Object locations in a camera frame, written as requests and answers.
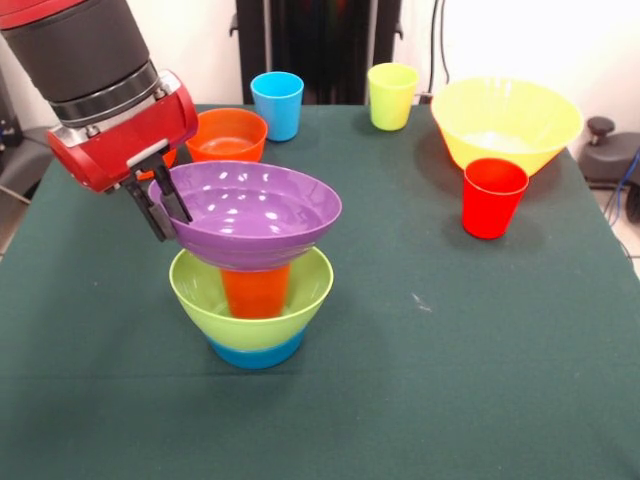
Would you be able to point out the red cup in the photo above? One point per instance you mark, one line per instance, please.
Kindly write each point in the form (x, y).
(492, 200)

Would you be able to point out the lime green cup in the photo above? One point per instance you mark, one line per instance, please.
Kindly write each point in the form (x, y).
(392, 100)

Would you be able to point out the large yellow bowl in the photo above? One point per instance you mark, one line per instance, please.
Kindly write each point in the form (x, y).
(505, 120)

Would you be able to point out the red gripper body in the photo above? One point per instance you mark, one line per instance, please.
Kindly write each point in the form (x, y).
(130, 140)

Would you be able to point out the black chair base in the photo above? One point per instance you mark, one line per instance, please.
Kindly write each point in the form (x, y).
(605, 155)

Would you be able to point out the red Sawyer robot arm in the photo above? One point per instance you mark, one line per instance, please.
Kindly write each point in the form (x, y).
(75, 55)

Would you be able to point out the green bowl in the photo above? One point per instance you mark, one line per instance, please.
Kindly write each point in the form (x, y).
(310, 300)

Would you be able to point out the orange cup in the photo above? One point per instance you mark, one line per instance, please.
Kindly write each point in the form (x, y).
(255, 295)

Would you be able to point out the dark grey chair base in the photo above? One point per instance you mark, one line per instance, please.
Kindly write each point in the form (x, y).
(25, 160)

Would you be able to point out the dark green tablecloth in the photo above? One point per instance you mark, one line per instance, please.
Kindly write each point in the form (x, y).
(320, 415)

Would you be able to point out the purple bowl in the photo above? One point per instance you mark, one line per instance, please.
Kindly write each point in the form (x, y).
(260, 215)

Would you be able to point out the blue bowl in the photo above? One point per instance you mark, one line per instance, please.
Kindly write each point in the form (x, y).
(255, 357)

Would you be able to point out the blue cup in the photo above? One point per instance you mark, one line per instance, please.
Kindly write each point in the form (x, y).
(277, 105)

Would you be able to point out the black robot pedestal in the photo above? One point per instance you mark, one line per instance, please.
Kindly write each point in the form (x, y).
(325, 40)

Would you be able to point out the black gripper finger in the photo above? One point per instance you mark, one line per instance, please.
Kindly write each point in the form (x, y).
(155, 212)
(175, 195)

